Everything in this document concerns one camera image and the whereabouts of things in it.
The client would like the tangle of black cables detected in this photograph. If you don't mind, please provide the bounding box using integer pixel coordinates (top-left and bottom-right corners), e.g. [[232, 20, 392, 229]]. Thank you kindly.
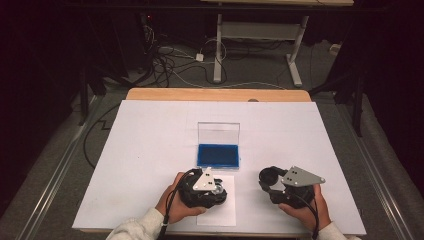
[[138, 24, 228, 88]]

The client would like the black floor cable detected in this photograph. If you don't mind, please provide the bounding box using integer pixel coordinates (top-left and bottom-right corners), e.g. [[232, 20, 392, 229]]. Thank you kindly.
[[82, 103, 122, 169]]

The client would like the white power strip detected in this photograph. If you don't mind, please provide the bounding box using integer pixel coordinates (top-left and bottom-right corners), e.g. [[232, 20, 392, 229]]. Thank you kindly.
[[328, 43, 343, 57]]

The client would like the black round stamp cap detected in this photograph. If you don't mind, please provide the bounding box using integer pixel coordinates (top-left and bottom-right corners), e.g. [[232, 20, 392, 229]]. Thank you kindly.
[[258, 165, 288, 188]]

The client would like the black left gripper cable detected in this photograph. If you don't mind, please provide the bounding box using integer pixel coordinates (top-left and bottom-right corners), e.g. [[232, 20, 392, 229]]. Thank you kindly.
[[155, 168, 203, 240]]

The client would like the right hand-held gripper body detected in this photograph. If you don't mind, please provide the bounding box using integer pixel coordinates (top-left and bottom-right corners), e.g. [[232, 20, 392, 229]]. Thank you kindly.
[[268, 165, 327, 210]]

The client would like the white paper sheet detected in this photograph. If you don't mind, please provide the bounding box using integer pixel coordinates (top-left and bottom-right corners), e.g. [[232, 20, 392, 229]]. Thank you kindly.
[[196, 174, 237, 228]]

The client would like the aluminium rail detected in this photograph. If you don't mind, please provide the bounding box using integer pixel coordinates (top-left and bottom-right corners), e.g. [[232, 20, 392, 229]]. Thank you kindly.
[[334, 99, 418, 240], [14, 95, 103, 240]]

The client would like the blue ink pad clear lid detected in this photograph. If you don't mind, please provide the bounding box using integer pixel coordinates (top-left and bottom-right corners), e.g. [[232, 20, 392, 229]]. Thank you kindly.
[[196, 121, 241, 171]]

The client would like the black metal stand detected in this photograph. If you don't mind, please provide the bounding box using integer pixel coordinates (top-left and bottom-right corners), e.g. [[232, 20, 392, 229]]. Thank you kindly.
[[77, 63, 108, 127], [309, 64, 367, 138]]

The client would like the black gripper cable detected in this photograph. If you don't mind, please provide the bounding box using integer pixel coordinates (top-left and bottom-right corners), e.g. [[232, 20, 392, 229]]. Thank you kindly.
[[291, 192, 321, 240], [155, 168, 203, 240]]

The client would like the person's left hand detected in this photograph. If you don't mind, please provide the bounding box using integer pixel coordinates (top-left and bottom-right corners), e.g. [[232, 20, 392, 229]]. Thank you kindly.
[[155, 172, 208, 225]]

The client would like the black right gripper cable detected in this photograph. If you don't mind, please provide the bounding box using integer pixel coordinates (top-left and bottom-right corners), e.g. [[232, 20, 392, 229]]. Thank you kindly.
[[291, 192, 321, 240]]

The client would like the person's right hand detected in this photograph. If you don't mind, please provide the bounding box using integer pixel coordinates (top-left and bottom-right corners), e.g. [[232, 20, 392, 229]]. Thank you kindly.
[[278, 184, 332, 232]]

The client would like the large white table cover sheet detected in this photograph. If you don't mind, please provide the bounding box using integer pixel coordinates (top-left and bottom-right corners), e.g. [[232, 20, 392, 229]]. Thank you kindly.
[[72, 99, 368, 236]]

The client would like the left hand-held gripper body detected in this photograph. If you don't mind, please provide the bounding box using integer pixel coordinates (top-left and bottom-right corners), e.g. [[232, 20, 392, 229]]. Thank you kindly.
[[177, 167, 229, 210]]

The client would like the white desk frame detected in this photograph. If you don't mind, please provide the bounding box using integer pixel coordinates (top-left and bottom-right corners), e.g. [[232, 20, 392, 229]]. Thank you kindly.
[[199, 0, 355, 88]]

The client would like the long white floor cable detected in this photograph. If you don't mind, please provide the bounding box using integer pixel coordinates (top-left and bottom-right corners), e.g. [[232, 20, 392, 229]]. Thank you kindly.
[[171, 68, 288, 91]]

